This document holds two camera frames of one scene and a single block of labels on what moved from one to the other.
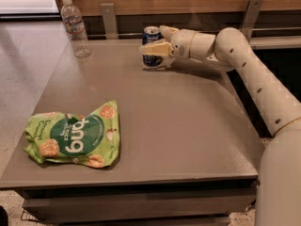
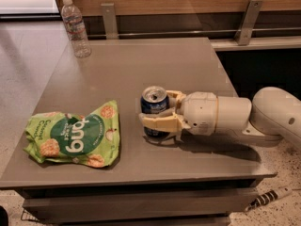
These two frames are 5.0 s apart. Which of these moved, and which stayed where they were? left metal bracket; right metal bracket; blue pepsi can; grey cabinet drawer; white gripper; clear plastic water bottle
Moved: blue pepsi can; white gripper
Stayed: left metal bracket; right metal bracket; clear plastic water bottle; grey cabinet drawer
